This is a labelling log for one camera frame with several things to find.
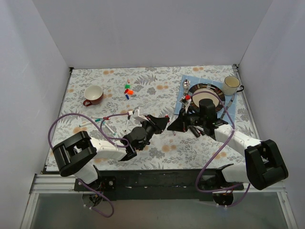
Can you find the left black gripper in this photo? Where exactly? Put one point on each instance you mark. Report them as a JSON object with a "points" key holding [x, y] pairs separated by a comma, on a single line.
{"points": [[153, 124]]}

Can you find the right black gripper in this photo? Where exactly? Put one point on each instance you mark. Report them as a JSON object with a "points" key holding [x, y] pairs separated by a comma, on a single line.
{"points": [[185, 121]]}

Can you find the black cap marker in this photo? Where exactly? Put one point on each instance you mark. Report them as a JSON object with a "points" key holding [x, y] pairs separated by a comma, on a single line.
{"points": [[127, 123]]}

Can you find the black orange highlighter body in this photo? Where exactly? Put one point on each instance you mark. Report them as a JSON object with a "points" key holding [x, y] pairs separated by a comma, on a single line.
{"points": [[195, 131]]}

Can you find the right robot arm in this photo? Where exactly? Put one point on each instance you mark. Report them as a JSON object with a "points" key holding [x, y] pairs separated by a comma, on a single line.
{"points": [[264, 165]]}

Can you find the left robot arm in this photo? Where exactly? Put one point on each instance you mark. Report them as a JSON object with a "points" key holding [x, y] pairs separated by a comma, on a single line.
{"points": [[73, 155]]}

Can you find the pink tip white pen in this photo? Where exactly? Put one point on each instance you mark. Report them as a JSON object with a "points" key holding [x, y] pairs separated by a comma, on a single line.
{"points": [[85, 124]]}

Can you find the dark rimmed cream plate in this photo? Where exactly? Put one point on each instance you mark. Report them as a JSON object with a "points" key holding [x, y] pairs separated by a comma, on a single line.
{"points": [[206, 91]]}

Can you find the metal spoon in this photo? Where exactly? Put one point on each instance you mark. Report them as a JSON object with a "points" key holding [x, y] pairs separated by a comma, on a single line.
{"points": [[186, 86]]}

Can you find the blue checked placemat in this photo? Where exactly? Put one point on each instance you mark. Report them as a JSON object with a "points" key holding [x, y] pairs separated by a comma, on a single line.
{"points": [[195, 80]]}

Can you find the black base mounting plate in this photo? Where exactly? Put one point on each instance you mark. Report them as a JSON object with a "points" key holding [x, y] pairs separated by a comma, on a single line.
{"points": [[150, 184]]}

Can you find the floral tablecloth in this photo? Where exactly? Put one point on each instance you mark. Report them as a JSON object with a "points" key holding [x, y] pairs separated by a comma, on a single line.
{"points": [[157, 90]]}

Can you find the cream enamel mug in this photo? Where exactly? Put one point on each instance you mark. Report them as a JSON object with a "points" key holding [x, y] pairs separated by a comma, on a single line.
{"points": [[232, 85]]}

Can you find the red white mug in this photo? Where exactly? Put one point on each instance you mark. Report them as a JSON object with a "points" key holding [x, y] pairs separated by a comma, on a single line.
{"points": [[93, 95]]}

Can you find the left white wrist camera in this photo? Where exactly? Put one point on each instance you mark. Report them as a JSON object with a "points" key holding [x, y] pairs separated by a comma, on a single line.
{"points": [[137, 115]]}

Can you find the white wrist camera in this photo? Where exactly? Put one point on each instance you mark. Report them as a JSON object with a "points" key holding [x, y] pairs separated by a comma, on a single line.
{"points": [[137, 115], [186, 101]]}

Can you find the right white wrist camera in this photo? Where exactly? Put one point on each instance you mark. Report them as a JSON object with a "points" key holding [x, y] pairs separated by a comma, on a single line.
{"points": [[186, 101]]}

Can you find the patterned handle knife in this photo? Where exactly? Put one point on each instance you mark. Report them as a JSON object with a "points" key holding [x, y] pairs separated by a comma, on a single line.
{"points": [[228, 106]]}

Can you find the aluminium frame rail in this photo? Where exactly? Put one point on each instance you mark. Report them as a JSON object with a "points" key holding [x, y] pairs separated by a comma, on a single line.
{"points": [[56, 184]]}

